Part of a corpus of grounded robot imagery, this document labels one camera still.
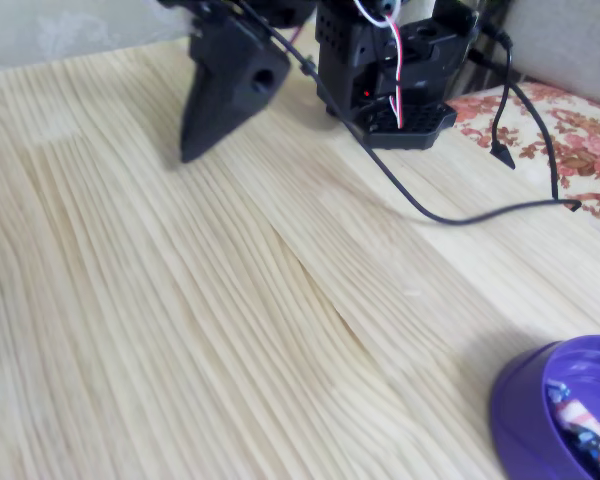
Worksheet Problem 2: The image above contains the white blue candy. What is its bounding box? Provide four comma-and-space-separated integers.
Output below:
544, 379, 600, 469

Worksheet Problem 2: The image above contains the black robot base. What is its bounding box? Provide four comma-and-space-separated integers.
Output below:
315, 4, 459, 151

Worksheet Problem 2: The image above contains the purple plastic bowl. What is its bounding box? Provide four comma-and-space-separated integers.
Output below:
489, 334, 600, 480

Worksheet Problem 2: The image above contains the grey upholstered sofa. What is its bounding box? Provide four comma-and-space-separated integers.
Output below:
499, 0, 600, 112

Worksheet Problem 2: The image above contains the floral patterned cloth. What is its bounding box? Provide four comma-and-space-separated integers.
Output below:
444, 82, 600, 244

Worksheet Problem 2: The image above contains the red white servo wire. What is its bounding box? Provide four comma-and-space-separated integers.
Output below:
354, 0, 405, 127

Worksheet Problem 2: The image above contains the long thin black cable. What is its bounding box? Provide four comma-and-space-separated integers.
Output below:
237, 0, 583, 227

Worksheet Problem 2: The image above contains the black cable with pointed plug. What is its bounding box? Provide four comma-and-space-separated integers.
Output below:
479, 22, 517, 171

